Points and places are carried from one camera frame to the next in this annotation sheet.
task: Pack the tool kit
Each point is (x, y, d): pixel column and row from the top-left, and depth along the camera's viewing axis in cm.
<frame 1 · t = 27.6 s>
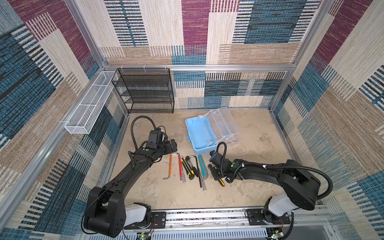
left hand: (170, 143, 86), fingers open
right hand: (216, 173, 88), fingers open
blue toolbox with clear lid: (205, 132, 108), point 2 cm above the table
orange sleeved hex key: (170, 167, 93), on the table
red sleeved hex key: (180, 164, 93), on the table
yellow black utility knife: (189, 171, 90), point 2 cm above the table
black handle screwdriver: (195, 169, 91), on the table
black hex key: (200, 180, 87), on the table
teal utility knife: (203, 166, 93), on the table
yellow black ratchet wrench: (222, 184, 85), point 2 cm above the table

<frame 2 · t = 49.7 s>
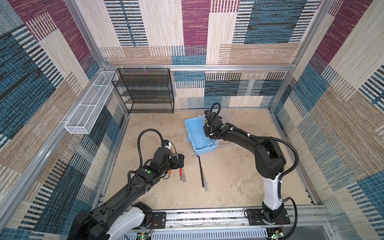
left hand: (177, 155, 82), fingers open
right hand: (210, 128, 97), fingers open
black hex key: (195, 156, 97), on the table
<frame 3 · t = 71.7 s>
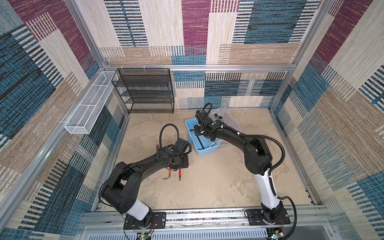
left hand: (185, 162, 88), fingers open
right hand: (198, 130, 98), fingers open
black hex key: (200, 142, 104), on the table
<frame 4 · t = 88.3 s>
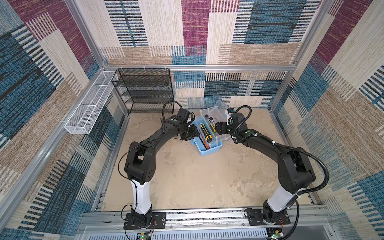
left hand: (199, 133, 91), fingers open
right hand: (221, 125, 93), fingers open
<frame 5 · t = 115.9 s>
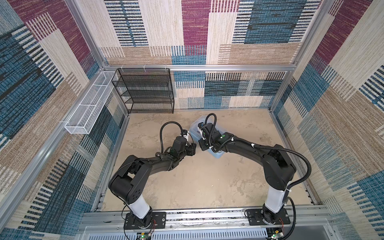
left hand: (193, 142, 92), fingers open
right hand: (203, 143, 91), fingers closed
